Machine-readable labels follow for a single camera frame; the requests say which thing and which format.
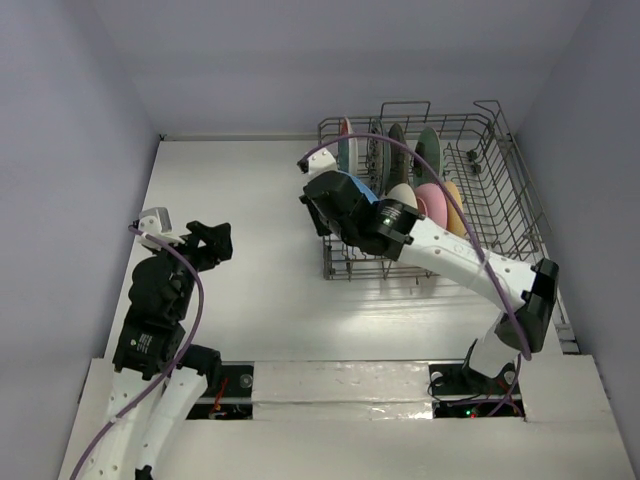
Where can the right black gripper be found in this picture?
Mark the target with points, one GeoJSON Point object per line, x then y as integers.
{"type": "Point", "coordinates": [320, 201]}

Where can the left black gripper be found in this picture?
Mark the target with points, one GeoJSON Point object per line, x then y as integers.
{"type": "Point", "coordinates": [217, 246]}

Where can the blue plate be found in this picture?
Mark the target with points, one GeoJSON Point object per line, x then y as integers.
{"type": "Point", "coordinates": [358, 191]}

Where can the cream white plate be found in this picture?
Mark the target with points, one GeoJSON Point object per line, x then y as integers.
{"type": "Point", "coordinates": [403, 193]}

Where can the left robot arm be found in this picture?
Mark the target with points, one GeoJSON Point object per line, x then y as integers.
{"type": "Point", "coordinates": [158, 371]}

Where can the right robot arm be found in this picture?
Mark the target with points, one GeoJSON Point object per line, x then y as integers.
{"type": "Point", "coordinates": [394, 228]}

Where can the white plate red teal pattern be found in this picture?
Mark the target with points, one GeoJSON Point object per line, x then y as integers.
{"type": "Point", "coordinates": [347, 148]}

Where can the teal patterned plate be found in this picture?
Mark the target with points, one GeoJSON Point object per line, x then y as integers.
{"type": "Point", "coordinates": [378, 158]}

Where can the dark olive plate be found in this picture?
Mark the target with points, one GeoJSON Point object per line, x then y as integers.
{"type": "Point", "coordinates": [399, 161]}

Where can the pink plate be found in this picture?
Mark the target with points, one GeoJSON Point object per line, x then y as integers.
{"type": "Point", "coordinates": [435, 202]}

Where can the green plate dark motif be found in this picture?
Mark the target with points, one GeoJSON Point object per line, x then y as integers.
{"type": "Point", "coordinates": [429, 148]}

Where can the yellow plate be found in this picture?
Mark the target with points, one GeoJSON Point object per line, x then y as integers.
{"type": "Point", "coordinates": [454, 222]}

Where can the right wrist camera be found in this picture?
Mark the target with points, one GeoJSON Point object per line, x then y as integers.
{"type": "Point", "coordinates": [317, 163]}

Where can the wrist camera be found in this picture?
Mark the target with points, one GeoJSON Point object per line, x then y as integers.
{"type": "Point", "coordinates": [155, 222]}
{"type": "Point", "coordinates": [317, 163]}

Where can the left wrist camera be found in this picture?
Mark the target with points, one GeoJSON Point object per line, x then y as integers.
{"type": "Point", "coordinates": [155, 222]}

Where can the grey wire dish rack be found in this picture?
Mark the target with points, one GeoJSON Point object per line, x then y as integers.
{"type": "Point", "coordinates": [481, 157]}

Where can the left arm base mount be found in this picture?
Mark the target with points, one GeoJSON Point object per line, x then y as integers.
{"type": "Point", "coordinates": [230, 398]}

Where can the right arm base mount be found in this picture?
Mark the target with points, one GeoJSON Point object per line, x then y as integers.
{"type": "Point", "coordinates": [457, 395]}

